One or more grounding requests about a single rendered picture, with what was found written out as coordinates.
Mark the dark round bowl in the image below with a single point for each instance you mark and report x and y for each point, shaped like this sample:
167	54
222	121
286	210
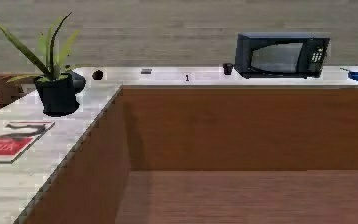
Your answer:
79	82

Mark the brown wooden chair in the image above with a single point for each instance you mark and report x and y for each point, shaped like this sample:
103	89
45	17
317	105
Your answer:
4	90

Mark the small grey flat block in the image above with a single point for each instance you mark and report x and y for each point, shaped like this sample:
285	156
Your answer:
146	71

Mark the brown counter with white top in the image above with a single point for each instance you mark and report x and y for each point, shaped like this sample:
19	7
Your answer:
220	133

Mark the red and white book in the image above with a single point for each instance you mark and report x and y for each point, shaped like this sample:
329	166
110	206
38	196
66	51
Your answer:
14	142

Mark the small black ball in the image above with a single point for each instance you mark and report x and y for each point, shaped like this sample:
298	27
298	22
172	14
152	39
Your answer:
97	74

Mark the black microwave oven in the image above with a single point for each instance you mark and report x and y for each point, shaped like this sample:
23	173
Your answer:
275	55

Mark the green plant in black pot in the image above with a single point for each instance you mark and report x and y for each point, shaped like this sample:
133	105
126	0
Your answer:
57	95

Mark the small dark cup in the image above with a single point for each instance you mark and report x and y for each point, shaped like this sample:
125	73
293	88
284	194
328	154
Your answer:
227	68

